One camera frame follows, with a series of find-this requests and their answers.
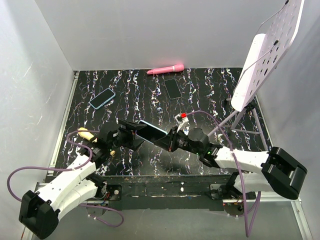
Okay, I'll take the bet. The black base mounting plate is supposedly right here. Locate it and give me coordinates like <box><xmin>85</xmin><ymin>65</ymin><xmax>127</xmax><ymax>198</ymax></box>
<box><xmin>77</xmin><ymin>174</ymin><xmax>247</xmax><ymax>218</ymax></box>

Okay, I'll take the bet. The pink microphone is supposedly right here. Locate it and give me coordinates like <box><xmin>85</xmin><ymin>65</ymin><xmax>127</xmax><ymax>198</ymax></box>
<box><xmin>147</xmin><ymin>64</ymin><xmax>185</xmax><ymax>75</ymax></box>

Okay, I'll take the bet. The aluminium frame rail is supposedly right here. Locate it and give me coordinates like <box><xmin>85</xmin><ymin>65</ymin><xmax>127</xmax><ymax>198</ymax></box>
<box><xmin>21</xmin><ymin>71</ymin><xmax>101</xmax><ymax>240</ymax></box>

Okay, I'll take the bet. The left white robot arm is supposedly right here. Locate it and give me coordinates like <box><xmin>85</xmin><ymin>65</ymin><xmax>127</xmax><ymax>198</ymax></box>
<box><xmin>18</xmin><ymin>119</ymin><xmax>146</xmax><ymax>240</ymax></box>

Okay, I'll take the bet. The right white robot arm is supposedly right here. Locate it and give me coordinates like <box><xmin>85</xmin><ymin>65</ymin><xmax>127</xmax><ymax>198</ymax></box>
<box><xmin>152</xmin><ymin>127</ymin><xmax>308</xmax><ymax>200</ymax></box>

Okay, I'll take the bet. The blue cased phone on table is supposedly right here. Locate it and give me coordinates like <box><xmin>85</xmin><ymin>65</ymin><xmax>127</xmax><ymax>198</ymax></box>
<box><xmin>89</xmin><ymin>88</ymin><xmax>116</xmax><ymax>110</ymax></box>

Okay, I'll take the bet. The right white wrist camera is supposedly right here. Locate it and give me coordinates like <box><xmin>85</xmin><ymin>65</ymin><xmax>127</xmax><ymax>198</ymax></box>
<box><xmin>174</xmin><ymin>113</ymin><xmax>189</xmax><ymax>132</ymax></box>

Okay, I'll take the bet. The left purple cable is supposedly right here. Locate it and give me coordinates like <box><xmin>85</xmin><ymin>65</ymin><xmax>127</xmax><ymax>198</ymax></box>
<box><xmin>6</xmin><ymin>129</ymin><xmax>125</xmax><ymax>228</ymax></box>

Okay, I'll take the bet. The black phone on table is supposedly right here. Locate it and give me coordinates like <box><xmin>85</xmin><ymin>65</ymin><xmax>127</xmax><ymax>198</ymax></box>
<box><xmin>164</xmin><ymin>79</ymin><xmax>182</xmax><ymax>100</ymax></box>

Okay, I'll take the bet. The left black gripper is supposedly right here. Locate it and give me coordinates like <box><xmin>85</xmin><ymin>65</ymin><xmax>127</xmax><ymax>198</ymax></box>
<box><xmin>108</xmin><ymin>119</ymin><xmax>147</xmax><ymax>152</ymax></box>

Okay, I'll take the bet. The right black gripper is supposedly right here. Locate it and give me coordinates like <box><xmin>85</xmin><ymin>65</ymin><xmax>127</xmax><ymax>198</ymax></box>
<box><xmin>155</xmin><ymin>126</ymin><xmax>202</xmax><ymax>156</ymax></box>

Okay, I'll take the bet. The beige wooden toy piece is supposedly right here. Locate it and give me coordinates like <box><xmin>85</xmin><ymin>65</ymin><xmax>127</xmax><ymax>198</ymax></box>
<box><xmin>77</xmin><ymin>127</ymin><xmax>116</xmax><ymax>157</ymax></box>

